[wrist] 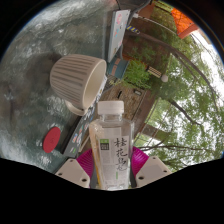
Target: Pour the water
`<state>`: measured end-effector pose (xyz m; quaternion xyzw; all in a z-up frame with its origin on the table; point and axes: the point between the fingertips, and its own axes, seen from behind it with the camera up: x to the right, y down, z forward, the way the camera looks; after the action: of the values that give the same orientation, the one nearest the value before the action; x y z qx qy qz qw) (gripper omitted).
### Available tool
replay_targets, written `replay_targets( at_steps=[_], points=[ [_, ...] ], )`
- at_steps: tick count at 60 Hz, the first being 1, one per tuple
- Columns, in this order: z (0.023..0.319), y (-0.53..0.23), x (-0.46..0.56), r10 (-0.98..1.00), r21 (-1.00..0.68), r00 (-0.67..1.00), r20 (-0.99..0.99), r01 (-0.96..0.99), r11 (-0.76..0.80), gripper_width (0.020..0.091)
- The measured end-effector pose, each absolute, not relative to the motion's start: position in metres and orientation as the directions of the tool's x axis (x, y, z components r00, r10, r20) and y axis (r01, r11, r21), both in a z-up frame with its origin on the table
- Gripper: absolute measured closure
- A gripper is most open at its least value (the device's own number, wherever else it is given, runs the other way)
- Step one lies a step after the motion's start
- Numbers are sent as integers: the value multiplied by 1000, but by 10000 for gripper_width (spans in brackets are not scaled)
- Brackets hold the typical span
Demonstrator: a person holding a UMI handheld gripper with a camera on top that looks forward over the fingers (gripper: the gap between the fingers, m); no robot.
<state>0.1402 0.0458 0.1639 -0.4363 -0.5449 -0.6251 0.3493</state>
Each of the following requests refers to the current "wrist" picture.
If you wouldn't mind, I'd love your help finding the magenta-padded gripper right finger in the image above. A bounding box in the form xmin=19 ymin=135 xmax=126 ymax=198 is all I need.
xmin=130 ymin=145 xmax=173 ymax=188

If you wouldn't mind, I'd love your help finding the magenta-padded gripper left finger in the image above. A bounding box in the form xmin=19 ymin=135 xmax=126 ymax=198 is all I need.
xmin=54 ymin=148 xmax=95 ymax=189

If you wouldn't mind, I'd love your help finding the clear white-capped drink bottle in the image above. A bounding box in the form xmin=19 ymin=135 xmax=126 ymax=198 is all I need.
xmin=88 ymin=100 xmax=135 ymax=192

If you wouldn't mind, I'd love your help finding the dark laptop with stickers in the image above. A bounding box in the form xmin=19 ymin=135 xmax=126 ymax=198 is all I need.
xmin=61 ymin=109 xmax=98 ymax=159

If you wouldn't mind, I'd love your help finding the cream ribbed cup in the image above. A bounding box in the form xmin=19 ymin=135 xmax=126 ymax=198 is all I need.
xmin=49 ymin=54 xmax=108 ymax=117

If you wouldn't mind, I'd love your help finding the green plant in teal pot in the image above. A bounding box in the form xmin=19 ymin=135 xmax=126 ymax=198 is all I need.
xmin=106 ymin=56 xmax=151 ymax=90

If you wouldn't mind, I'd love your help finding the curved-trunk tall tree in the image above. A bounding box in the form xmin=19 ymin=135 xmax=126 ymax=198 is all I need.
xmin=126 ymin=29 xmax=224 ymax=134

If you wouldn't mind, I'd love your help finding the orange canopy tent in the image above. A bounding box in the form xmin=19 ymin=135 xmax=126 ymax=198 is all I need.
xmin=171 ymin=7 xmax=201 ymax=39

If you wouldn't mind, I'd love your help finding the globe lamp post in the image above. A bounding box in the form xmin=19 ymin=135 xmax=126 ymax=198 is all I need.
xmin=146 ymin=65 xmax=169 ymax=83

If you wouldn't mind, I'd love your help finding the blue yellow striped post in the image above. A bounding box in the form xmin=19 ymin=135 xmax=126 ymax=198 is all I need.
xmin=125 ymin=25 xmax=141 ymax=35

